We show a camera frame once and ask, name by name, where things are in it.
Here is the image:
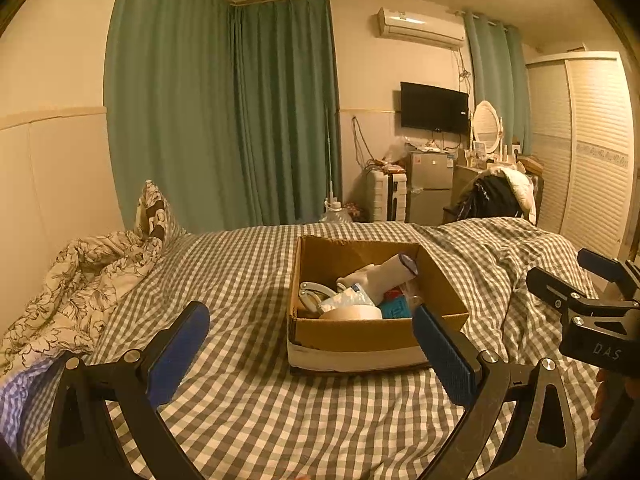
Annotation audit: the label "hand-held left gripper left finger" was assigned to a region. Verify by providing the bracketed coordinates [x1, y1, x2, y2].
[44, 301, 211, 480]

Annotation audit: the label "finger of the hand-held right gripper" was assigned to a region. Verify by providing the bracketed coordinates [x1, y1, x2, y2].
[577, 247, 640, 292]
[526, 266, 601, 322]

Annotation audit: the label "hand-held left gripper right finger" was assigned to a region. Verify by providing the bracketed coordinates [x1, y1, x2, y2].
[412, 302, 579, 480]

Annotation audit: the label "brown cardboard box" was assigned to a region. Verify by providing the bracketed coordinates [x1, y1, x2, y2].
[286, 234, 470, 374]

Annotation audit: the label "beige tape roll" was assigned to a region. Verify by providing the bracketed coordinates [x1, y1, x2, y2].
[318, 304, 384, 321]

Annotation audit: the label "white sock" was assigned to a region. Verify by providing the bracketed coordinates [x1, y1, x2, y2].
[335, 253, 420, 297]

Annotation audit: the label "floral blue tissue packet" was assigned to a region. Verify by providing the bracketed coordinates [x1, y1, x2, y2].
[317, 283, 377, 314]

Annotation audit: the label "white metal clip tool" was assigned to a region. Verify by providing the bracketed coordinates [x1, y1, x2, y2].
[298, 282, 337, 317]

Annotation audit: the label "person's right hand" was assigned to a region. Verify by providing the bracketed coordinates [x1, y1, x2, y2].
[592, 368, 610, 421]

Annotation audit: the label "white garment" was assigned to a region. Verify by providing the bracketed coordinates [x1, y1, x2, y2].
[494, 165, 539, 224]

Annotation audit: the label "black jacket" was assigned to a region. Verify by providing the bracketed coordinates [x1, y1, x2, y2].
[449, 173, 524, 222]

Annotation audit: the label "white louvred wardrobe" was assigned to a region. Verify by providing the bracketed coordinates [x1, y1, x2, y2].
[524, 51, 640, 262]

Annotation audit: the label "floral white quilt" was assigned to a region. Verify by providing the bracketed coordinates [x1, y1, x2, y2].
[0, 229, 167, 377]

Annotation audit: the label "brown patterned pillow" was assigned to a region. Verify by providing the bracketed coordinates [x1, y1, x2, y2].
[135, 178, 189, 242]

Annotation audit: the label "small silver fridge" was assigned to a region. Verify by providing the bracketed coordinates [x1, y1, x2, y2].
[407, 150, 456, 225]

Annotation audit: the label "white suitcase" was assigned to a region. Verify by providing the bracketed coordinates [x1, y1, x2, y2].
[369, 168, 409, 222]

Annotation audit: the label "white oval mirror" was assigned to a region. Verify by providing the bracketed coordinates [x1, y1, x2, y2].
[470, 100, 504, 154]

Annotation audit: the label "white mop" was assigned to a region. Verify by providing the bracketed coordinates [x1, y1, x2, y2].
[319, 107, 351, 224]

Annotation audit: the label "clear plastic bag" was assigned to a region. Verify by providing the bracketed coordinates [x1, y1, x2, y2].
[382, 137, 417, 167]

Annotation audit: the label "narrow green curtain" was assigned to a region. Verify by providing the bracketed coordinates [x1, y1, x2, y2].
[462, 10, 532, 154]

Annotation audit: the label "wide green curtain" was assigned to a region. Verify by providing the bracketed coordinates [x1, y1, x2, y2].
[102, 0, 242, 234]

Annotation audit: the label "white air conditioner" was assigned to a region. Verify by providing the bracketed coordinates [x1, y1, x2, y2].
[375, 7, 466, 51]

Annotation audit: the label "black wall television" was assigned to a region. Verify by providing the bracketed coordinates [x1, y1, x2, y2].
[399, 81, 470, 135]

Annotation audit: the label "wall cables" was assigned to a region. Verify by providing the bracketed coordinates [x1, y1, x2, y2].
[351, 115, 374, 167]

